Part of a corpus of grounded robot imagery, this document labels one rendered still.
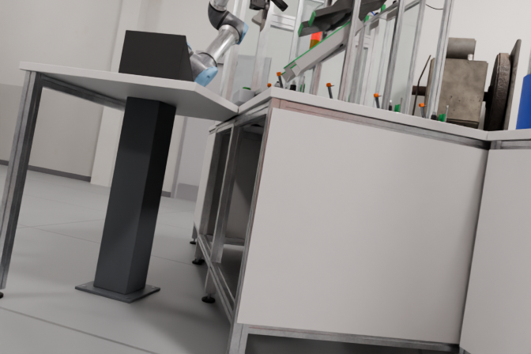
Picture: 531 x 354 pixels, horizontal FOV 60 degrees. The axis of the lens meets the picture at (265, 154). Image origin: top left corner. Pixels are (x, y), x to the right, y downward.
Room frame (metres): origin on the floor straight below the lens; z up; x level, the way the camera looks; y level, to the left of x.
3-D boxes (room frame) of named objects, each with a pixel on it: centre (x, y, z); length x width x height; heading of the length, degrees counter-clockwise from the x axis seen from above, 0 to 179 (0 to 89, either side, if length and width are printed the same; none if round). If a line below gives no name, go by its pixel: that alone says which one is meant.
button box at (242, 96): (2.16, 0.15, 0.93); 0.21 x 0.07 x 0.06; 12
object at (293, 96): (2.22, -0.51, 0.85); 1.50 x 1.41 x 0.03; 12
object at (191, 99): (2.01, 0.48, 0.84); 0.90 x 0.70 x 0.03; 165
